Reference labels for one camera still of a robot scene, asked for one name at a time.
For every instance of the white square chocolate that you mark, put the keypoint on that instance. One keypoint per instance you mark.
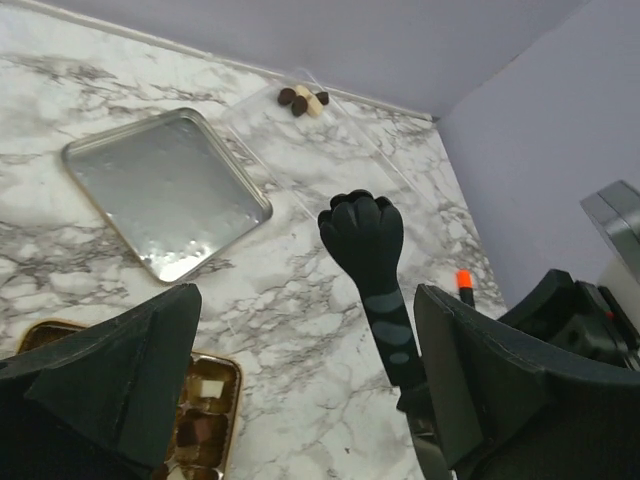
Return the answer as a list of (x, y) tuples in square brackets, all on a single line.
[(302, 91)]

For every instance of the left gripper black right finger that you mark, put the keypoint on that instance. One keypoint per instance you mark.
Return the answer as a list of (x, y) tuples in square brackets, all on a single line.
[(510, 406)]

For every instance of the clear plastic tray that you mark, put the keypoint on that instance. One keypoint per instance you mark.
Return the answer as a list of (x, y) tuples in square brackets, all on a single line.
[(316, 156)]

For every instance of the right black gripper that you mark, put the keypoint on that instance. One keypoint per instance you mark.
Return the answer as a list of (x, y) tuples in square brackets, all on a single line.
[(578, 317)]

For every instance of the gold chocolate box tray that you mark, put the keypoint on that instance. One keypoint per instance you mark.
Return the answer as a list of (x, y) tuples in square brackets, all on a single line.
[(211, 459)]

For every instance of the silver tin lid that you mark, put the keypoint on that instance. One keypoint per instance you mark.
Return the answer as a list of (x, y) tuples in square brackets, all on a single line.
[(170, 188)]

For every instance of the orange black marker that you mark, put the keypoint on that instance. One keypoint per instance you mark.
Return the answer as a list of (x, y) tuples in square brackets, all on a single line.
[(465, 287)]

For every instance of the brown chocolate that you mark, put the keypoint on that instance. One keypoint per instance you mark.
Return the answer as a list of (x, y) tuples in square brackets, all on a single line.
[(194, 431)]

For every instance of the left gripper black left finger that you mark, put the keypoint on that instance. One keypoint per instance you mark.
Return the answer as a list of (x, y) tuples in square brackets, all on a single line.
[(100, 403)]

